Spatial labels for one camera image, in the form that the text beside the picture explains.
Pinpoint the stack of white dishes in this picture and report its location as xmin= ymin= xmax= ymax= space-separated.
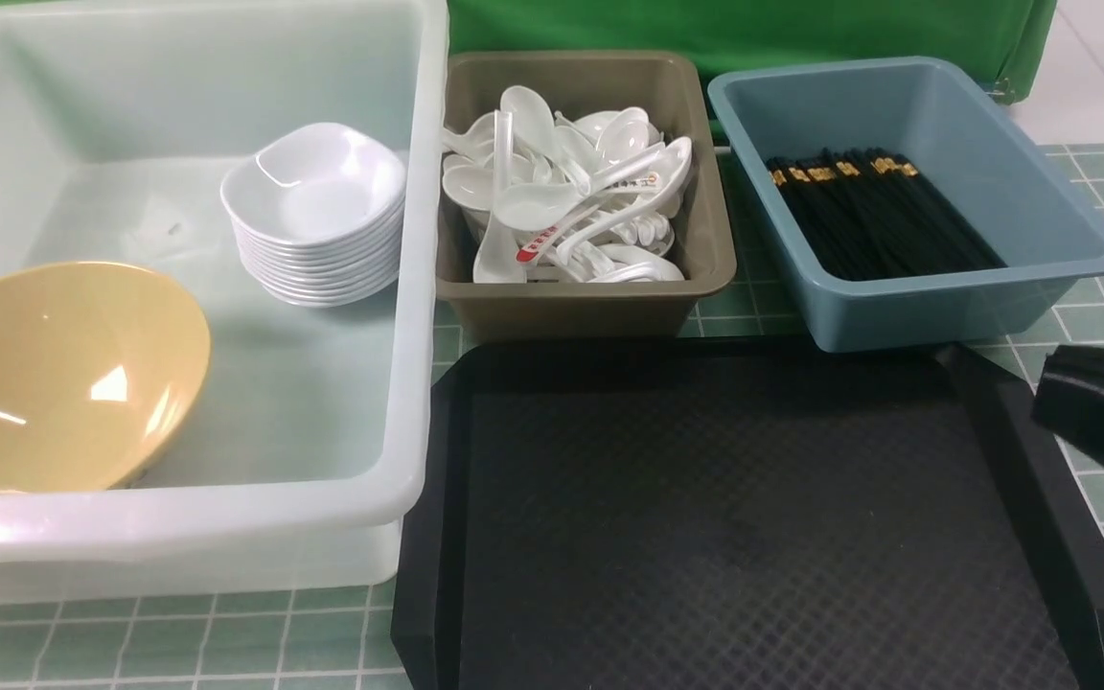
xmin=219 ymin=123 xmax=407 ymax=309

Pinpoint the long white soup spoon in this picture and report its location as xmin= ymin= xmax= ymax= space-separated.
xmin=473 ymin=109 xmax=527 ymax=285

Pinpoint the black plastic serving tray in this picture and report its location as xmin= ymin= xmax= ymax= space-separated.
xmin=390 ymin=336 xmax=1104 ymax=689

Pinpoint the pile of white soup spoons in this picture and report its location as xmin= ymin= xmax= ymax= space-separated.
xmin=440 ymin=84 xmax=694 ymax=284

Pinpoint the large white plastic tub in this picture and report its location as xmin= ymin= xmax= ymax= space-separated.
xmin=0 ymin=1 xmax=449 ymax=606

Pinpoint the white spoon with red tip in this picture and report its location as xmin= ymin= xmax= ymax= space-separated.
xmin=516 ymin=202 xmax=599 ymax=265

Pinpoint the white spoon with black lettering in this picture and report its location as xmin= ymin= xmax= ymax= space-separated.
xmin=578 ymin=136 xmax=694 ymax=211

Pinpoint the taupe plastic spoon bin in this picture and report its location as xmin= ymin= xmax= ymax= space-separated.
xmin=435 ymin=51 xmax=737 ymax=344

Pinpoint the bundle of black chopsticks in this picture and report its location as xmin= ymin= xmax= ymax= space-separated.
xmin=764 ymin=148 xmax=1007 ymax=282

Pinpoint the large yellow noodle bowl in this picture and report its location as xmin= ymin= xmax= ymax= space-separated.
xmin=0 ymin=262 xmax=212 ymax=496

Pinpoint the blue plastic chopstick bin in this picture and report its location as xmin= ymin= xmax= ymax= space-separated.
xmin=708 ymin=57 xmax=1104 ymax=353

